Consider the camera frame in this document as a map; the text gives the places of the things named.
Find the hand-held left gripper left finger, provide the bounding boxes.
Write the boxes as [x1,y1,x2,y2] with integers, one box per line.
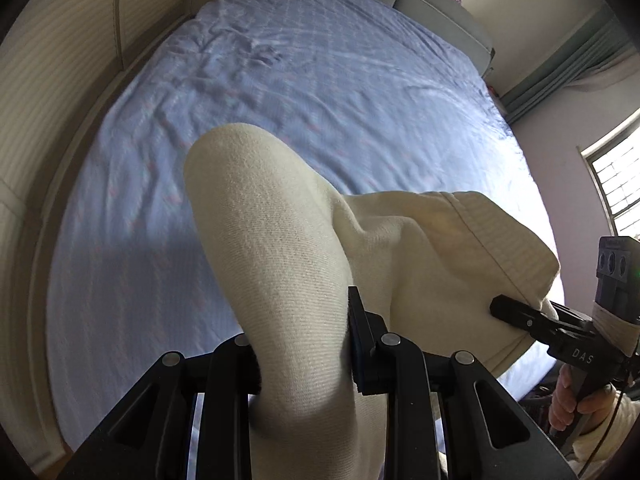
[57,332,263,480]

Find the bed with blue patterned sheet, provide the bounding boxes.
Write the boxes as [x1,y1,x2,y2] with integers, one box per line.
[44,0,567,467]

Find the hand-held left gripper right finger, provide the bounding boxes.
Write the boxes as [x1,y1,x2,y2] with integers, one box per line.
[346,286,577,480]

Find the beige striped wardrobe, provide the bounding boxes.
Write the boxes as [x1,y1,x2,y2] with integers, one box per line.
[0,0,202,461]

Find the barred window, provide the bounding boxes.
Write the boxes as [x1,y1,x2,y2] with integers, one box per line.
[576,110,640,242]

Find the cream pants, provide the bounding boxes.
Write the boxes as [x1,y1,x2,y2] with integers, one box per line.
[183,122,562,480]

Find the grey-green curtain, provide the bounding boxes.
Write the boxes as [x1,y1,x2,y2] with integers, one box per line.
[500,5,640,124]

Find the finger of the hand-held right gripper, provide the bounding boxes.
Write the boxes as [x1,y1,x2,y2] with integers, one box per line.
[489,295,596,350]

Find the grey padded headboard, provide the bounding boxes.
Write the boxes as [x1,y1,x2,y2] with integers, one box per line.
[234,0,497,79]

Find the person's right hand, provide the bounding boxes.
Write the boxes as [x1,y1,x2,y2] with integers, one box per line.
[548,362,622,435]

